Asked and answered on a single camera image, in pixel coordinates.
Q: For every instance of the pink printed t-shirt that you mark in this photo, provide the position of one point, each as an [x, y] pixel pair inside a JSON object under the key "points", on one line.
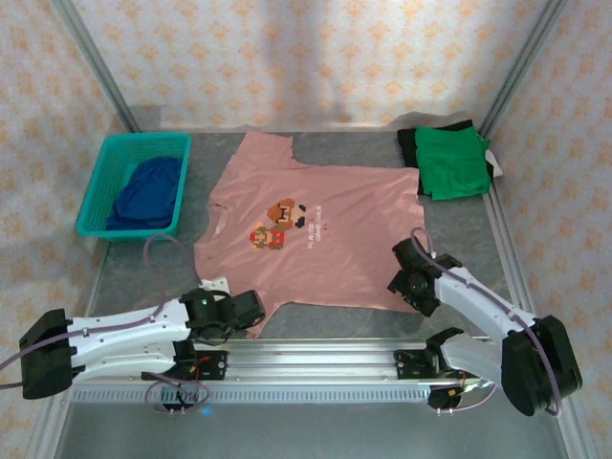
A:
{"points": [[334, 215]]}

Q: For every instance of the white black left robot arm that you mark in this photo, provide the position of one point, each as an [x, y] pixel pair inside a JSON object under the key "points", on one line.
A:
{"points": [[119, 330]]}

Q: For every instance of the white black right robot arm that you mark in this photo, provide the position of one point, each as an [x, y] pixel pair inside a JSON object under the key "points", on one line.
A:
{"points": [[478, 301]]}

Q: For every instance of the blue t-shirt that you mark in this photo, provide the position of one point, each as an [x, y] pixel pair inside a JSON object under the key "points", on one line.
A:
{"points": [[148, 191]]}

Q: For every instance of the white folded t-shirt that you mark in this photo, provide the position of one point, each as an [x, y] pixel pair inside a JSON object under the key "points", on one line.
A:
{"points": [[495, 165]]}

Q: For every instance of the teal plastic basket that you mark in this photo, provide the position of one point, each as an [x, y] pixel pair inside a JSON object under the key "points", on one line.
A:
{"points": [[95, 191]]}

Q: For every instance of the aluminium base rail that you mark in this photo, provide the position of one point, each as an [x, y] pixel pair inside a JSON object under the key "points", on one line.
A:
{"points": [[311, 363]]}

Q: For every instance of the aluminium table rear rail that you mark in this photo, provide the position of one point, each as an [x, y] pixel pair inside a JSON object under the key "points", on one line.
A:
{"points": [[334, 129]]}

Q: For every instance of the aluminium frame leg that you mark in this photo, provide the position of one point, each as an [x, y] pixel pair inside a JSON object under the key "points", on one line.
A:
{"points": [[48, 425], [571, 430]]}

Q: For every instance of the aluminium frame post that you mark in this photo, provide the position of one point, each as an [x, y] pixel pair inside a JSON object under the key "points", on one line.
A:
{"points": [[521, 62], [95, 62]]}

